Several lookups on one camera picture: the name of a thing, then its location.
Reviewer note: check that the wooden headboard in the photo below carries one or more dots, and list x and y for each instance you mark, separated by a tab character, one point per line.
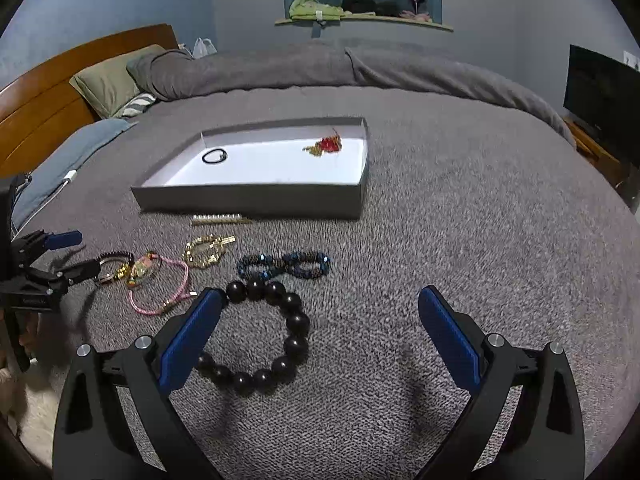
40	105

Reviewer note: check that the gold pearl hair clip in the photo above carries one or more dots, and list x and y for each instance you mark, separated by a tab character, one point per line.
220	219

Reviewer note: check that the green cloth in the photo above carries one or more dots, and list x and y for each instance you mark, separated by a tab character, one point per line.
310	10

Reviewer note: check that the pink cloth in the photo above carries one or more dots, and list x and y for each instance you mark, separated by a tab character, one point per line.
420	16

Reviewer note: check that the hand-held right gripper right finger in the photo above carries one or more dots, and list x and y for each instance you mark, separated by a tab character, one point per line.
450	335

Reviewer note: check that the wooden television stand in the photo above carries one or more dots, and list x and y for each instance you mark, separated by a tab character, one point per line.
595	152

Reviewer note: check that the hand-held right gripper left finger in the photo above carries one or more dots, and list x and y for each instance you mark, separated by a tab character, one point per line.
192	340

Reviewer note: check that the black television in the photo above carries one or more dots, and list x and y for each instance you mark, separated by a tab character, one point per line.
600	90

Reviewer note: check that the white wall socket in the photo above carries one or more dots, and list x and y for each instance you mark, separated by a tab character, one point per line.
631	57

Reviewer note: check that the striped pillow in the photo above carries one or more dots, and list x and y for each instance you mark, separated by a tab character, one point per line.
137	105

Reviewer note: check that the red and gold brooch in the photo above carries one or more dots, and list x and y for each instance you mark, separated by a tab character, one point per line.
330	144

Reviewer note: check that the white plastic bag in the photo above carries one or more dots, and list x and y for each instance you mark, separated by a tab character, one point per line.
204	47

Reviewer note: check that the shallow grey cardboard box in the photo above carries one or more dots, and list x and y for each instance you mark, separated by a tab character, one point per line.
250	200

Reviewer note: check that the grey bed blanket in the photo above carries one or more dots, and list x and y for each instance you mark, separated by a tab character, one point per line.
450	235

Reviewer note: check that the green pillow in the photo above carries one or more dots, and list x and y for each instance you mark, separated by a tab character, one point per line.
105	82

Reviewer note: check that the gold wreath hair clip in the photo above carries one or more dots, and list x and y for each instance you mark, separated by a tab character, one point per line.
197	260

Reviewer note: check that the person's left hand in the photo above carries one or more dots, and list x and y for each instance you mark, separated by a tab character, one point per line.
29	337

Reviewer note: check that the blue pillow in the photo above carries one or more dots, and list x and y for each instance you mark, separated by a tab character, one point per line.
65	160

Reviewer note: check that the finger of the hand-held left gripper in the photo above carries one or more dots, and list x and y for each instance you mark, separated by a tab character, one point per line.
62	239
80	271

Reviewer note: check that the wooden window sill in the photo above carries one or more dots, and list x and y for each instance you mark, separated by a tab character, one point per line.
380	20

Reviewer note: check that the grey folded duvet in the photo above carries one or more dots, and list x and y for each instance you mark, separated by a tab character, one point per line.
300	67

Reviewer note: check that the black cloth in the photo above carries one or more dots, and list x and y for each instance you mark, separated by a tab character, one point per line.
360	5

